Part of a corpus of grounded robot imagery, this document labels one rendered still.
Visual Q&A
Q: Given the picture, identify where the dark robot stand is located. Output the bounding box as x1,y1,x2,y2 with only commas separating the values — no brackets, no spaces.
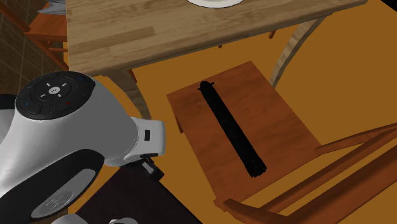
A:
75,162,203,224

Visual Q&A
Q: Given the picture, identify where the long black rod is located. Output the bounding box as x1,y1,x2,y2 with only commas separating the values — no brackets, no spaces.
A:
197,80,268,179

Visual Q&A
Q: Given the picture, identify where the brown wooden chair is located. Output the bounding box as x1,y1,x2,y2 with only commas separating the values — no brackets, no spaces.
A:
166,60,397,224

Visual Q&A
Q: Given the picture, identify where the light wooden table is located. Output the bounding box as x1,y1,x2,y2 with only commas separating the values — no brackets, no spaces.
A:
66,0,370,121

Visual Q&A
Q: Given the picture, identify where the orange wooden chair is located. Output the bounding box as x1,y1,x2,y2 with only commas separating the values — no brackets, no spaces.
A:
24,0,69,71

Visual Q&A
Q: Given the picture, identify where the white plate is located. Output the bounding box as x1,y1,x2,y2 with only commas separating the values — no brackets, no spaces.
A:
186,0,246,9

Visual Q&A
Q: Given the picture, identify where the grey cloth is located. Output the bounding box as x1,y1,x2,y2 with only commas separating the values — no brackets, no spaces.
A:
36,0,67,16

